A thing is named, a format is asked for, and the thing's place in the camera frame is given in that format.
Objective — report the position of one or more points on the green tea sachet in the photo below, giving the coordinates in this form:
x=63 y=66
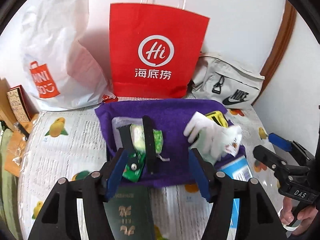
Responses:
x=134 y=166

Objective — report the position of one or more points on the beige Nike waist bag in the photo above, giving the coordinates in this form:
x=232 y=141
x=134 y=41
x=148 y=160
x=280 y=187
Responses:
x=226 y=81

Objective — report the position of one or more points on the brown wooden door frame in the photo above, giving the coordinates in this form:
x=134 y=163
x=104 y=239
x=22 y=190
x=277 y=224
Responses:
x=280 y=45

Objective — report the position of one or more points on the fruit print tablecloth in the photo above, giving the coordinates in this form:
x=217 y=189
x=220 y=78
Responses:
x=70 y=144

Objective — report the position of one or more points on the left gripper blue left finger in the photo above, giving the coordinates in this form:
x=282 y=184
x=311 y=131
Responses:
x=114 y=172

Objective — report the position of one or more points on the patterned book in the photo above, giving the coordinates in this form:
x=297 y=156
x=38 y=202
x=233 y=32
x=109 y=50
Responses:
x=18 y=104

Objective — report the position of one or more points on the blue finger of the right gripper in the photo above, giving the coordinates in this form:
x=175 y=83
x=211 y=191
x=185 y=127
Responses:
x=280 y=142
x=270 y=159

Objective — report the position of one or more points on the dark green tea box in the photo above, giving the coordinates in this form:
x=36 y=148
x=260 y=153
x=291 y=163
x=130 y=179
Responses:
x=129 y=214

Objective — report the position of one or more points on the green pocket tissue pack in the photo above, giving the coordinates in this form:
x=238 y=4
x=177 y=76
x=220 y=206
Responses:
x=140 y=138

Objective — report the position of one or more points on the yellow black pouch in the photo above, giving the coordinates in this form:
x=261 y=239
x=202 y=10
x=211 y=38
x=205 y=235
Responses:
x=218 y=117

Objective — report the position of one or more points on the wooden headboard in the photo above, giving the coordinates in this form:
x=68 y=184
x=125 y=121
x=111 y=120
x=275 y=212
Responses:
x=7 y=114

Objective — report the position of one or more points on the white Miniso plastic bag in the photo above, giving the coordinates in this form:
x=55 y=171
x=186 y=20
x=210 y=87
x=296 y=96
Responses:
x=59 y=72

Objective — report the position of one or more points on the white persimmon snack packet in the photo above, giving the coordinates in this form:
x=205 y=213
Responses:
x=232 y=149

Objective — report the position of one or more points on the white cloth glove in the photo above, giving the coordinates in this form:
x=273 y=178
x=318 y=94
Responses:
x=209 y=138

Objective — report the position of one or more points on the red Haidilao paper bag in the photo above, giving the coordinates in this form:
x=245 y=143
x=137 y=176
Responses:
x=153 y=49

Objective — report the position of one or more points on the blue tissue pack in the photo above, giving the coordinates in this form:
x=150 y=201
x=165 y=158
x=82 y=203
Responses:
x=237 y=170

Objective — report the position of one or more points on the person's right hand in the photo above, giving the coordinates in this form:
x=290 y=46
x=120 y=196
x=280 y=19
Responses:
x=306 y=216

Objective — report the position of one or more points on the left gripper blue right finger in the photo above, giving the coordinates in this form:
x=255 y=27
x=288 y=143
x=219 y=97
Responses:
x=200 y=170

